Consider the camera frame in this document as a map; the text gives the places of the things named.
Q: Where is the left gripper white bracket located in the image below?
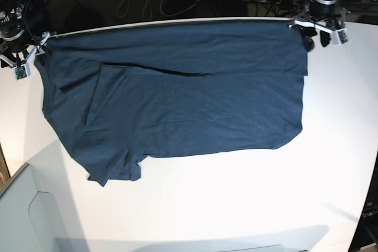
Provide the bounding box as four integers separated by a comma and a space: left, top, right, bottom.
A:
288, 0, 350, 53

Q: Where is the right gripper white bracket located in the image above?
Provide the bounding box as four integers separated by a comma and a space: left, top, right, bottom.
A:
1, 32, 46, 81

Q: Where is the dark blue T-shirt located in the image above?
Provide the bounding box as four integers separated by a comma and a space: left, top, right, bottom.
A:
35, 21, 308, 185

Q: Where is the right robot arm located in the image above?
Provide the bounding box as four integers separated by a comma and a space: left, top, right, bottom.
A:
1, 0, 52, 80

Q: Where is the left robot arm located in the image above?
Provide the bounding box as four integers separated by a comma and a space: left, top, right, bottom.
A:
289, 0, 349, 52

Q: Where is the grey plastic bin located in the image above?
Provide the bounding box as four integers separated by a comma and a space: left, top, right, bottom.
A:
1, 163, 89, 251

